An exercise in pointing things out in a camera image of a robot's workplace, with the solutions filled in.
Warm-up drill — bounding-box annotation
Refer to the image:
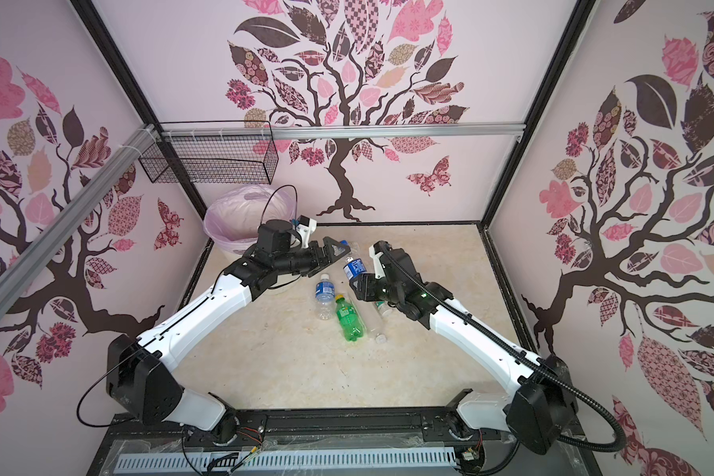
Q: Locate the green soda bottle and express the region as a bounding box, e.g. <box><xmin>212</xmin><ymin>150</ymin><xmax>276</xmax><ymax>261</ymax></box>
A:
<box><xmin>335</xmin><ymin>295</ymin><xmax>365</xmax><ymax>342</ymax></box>

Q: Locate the left camera black cable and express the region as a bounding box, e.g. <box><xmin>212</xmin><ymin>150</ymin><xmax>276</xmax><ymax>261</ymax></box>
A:
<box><xmin>259</xmin><ymin>183</ymin><xmax>299</xmax><ymax>227</ymax></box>

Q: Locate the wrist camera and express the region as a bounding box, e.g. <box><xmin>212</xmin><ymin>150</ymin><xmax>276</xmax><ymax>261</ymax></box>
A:
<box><xmin>257</xmin><ymin>215</ymin><xmax>317</xmax><ymax>254</ymax></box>
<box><xmin>369</xmin><ymin>240</ymin><xmax>393</xmax><ymax>280</ymax></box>

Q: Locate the black wire mesh basket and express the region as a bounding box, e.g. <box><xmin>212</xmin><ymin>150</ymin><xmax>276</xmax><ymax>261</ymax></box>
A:
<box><xmin>139</xmin><ymin>119</ymin><xmax>279</xmax><ymax>184</ymax></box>

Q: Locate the aluminium left rail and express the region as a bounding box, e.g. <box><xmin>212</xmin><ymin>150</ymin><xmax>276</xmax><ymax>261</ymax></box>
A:
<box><xmin>0</xmin><ymin>124</ymin><xmax>158</xmax><ymax>321</ymax></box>

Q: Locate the pink bin liner bag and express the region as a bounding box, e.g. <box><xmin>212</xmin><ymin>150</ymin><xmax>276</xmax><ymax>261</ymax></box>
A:
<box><xmin>203</xmin><ymin>184</ymin><xmax>299</xmax><ymax>241</ymax></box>

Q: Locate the aluminium back rail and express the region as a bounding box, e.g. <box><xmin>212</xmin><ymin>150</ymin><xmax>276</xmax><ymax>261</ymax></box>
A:
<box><xmin>161</xmin><ymin>122</ymin><xmax>526</xmax><ymax>140</ymax></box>

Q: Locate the clear bottle green red label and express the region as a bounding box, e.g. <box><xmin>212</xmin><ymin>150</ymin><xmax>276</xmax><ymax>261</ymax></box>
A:
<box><xmin>376</xmin><ymin>301</ymin><xmax>393</xmax><ymax>317</ymax></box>

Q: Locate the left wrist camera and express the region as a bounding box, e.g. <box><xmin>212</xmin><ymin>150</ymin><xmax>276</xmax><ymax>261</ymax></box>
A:
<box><xmin>257</xmin><ymin>215</ymin><xmax>317</xmax><ymax>254</ymax></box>

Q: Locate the aluminium rail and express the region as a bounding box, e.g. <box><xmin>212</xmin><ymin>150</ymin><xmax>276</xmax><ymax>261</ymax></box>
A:
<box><xmin>161</xmin><ymin>122</ymin><xmax>526</xmax><ymax>140</ymax></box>
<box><xmin>0</xmin><ymin>124</ymin><xmax>158</xmax><ymax>321</ymax></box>

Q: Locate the cream ribbed waste bin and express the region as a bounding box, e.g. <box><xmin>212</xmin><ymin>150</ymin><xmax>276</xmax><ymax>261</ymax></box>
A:
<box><xmin>213</xmin><ymin>236</ymin><xmax>258</xmax><ymax>257</ymax></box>

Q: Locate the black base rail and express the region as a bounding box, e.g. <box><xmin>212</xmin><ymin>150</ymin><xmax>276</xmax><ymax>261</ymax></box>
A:
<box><xmin>87</xmin><ymin>407</ymin><xmax>601</xmax><ymax>475</ymax></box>

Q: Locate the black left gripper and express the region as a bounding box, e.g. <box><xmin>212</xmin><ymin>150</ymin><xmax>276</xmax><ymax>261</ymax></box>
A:
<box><xmin>274</xmin><ymin>235</ymin><xmax>350</xmax><ymax>277</ymax></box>

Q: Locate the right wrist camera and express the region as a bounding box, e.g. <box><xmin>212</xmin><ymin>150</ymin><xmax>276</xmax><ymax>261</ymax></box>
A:
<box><xmin>369</xmin><ymin>240</ymin><xmax>393</xmax><ymax>280</ymax></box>

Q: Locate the white slotted cable duct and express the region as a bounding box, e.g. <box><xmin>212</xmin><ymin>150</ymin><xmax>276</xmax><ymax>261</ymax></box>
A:
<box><xmin>112</xmin><ymin>447</ymin><xmax>457</xmax><ymax>475</ymax></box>

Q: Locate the tall frosted clear bottle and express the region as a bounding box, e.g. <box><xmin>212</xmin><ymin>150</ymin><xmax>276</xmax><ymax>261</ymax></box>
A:
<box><xmin>361</xmin><ymin>303</ymin><xmax>388</xmax><ymax>344</ymax></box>

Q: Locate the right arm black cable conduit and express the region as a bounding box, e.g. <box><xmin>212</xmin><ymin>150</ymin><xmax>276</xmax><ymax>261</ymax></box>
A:
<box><xmin>383</xmin><ymin>240</ymin><xmax>628</xmax><ymax>453</ymax></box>

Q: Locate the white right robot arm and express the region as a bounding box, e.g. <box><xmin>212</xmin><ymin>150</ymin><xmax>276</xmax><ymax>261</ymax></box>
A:
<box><xmin>349</xmin><ymin>273</ymin><xmax>578</xmax><ymax>455</ymax></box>

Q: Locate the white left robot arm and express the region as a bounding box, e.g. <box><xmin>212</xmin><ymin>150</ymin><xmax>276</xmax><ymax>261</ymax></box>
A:
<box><xmin>105</xmin><ymin>237</ymin><xmax>350</xmax><ymax>445</ymax></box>

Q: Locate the small water bottle blue label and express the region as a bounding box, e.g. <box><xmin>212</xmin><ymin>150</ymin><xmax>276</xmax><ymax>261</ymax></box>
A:
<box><xmin>315</xmin><ymin>274</ymin><xmax>335</xmax><ymax>321</ymax></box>

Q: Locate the blue cap water bottle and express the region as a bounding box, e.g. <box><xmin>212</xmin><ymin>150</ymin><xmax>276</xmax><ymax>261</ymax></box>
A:
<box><xmin>341</xmin><ymin>240</ymin><xmax>367</xmax><ymax>283</ymax></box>

